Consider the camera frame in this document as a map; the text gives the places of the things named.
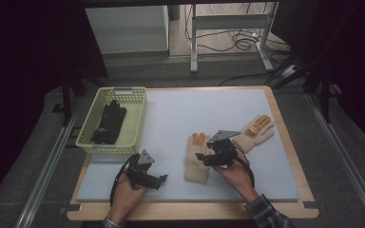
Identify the dark curtain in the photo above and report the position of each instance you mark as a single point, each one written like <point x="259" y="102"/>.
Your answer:
<point x="355" y="63"/>
<point x="22" y="63"/>

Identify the white metal desk frame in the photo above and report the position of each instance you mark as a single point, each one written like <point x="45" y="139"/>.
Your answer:
<point x="228" y="22"/>

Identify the black stand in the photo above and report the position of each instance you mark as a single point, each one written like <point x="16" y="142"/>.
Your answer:
<point x="66" y="98"/>
<point x="325" y="91"/>

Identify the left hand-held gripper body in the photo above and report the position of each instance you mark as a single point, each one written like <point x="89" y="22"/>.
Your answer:
<point x="138" y="172"/>

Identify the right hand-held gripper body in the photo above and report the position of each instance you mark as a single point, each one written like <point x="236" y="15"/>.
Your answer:
<point x="223" y="152"/>

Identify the metal floor rail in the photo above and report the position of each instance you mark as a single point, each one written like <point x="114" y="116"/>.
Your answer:
<point x="345" y="158"/>
<point x="44" y="177"/>

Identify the person's right hand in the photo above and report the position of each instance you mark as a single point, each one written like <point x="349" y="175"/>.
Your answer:
<point x="236" y="179"/>

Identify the white foam mat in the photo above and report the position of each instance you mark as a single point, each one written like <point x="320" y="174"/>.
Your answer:
<point x="177" y="120"/>

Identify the beige fluffy glove orange fingertips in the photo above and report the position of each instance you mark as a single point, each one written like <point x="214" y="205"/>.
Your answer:
<point x="196" y="171"/>

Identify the person's left hand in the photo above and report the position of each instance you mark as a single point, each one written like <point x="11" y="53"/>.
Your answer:
<point x="126" y="199"/>

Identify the white cabinet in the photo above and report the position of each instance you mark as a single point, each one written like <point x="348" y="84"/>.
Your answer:
<point x="126" y="28"/>

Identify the beige fluffy glove orange stripe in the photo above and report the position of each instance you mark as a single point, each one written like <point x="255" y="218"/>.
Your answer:
<point x="253" y="136"/>

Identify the black glove with small label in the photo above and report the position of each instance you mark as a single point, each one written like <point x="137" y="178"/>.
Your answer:
<point x="109" y="123"/>

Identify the yellow-green plastic basket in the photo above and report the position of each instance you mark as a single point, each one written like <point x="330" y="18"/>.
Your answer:
<point x="133" y="126"/>

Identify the white power strip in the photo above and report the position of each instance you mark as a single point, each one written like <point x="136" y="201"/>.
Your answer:
<point x="289" y="71"/>

